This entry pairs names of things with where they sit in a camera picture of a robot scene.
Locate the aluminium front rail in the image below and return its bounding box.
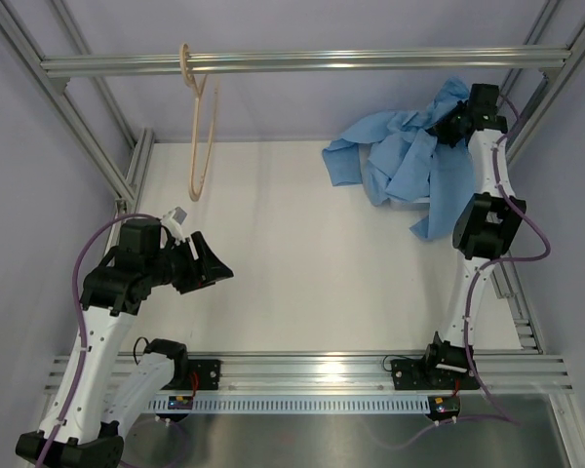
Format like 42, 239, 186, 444
43, 354, 574, 395

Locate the white perforated plastic basket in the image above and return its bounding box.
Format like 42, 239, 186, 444
389, 197, 430, 212

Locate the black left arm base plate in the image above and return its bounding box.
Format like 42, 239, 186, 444
165, 359, 221, 391

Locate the aluminium frame strut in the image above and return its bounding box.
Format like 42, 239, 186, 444
0, 1, 155, 214
501, 1, 585, 168

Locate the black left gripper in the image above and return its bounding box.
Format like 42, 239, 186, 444
145, 231, 233, 293

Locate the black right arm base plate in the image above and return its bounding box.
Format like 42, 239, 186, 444
390, 358, 481, 391

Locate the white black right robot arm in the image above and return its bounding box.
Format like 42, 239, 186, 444
420, 84, 527, 390

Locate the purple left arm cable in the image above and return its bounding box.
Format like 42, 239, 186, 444
33, 212, 150, 468

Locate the aluminium left frame strut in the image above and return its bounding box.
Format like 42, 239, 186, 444
0, 1, 155, 214

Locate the aluminium top crossbar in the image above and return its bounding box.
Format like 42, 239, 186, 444
41, 45, 571, 78

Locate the blue button-up shirt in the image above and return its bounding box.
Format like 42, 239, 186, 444
322, 78, 475, 241

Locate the aluminium right frame strut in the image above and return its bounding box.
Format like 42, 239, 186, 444
501, 1, 585, 168

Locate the white slotted cable duct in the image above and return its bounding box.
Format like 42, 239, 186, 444
144, 395, 431, 414

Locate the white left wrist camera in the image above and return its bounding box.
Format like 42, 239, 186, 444
161, 207, 187, 243

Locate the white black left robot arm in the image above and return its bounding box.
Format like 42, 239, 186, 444
15, 214, 234, 467

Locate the beige wooden clothes hanger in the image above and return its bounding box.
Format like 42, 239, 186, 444
178, 43, 220, 203

